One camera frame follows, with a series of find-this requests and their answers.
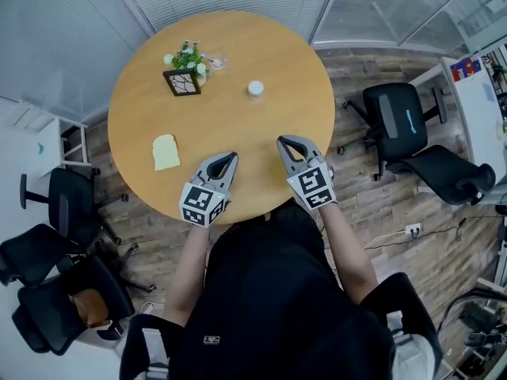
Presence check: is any black picture frame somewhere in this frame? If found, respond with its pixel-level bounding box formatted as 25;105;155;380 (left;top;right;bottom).
162;68;202;97

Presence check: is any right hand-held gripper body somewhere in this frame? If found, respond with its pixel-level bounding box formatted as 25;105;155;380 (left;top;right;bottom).
286;154;338;211

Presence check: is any brown leather bag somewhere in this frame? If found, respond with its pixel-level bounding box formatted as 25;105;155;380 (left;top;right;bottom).
67;289;111;328

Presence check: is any black cable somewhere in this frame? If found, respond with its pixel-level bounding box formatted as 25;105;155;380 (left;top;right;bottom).
417;215;468;241

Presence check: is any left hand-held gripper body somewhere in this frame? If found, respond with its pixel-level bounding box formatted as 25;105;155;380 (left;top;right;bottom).
180;176;231;228

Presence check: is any white desk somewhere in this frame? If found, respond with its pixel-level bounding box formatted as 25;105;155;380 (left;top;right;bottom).
407;55;507;205
0;97;89;181
0;287;135;380

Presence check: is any white shoulder strap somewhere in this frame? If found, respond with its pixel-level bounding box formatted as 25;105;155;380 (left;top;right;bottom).
140;329;170;380
390;310;436;380

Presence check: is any person's left forearm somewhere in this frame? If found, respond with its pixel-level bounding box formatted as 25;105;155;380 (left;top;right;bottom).
162;223;211;328

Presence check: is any person's right forearm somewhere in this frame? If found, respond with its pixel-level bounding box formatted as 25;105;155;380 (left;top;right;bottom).
318;203;378;306

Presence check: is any vase of artificial daisies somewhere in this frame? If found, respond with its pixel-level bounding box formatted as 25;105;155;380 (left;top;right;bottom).
163;40;211;86

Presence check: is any black office chair teal strip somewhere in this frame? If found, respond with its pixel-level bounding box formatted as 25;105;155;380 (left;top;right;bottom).
337;82;497;206

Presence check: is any person's black clothing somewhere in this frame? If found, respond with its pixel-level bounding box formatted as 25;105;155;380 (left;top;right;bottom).
118;198;444;380

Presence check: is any slice of bread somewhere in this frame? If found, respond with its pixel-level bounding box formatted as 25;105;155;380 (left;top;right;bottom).
152;134;182;173

